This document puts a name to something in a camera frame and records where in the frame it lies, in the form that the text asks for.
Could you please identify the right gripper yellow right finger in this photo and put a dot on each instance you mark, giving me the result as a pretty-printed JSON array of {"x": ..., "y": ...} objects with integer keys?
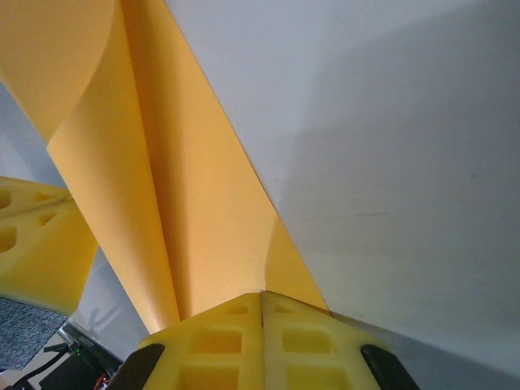
[{"x": 317, "y": 357}]

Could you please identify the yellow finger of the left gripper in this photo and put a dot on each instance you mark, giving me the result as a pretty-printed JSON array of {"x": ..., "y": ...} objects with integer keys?
[
  {"x": 24, "y": 191},
  {"x": 48, "y": 264}
]

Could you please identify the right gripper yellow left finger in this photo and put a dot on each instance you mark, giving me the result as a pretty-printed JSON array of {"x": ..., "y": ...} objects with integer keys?
[{"x": 211, "y": 357}]

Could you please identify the orange paper sheet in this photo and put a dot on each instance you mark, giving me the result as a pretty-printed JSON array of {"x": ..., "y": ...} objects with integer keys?
[{"x": 195, "y": 162}]

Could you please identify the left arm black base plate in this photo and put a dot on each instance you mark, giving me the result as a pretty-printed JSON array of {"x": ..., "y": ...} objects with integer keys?
[{"x": 69, "y": 378}]

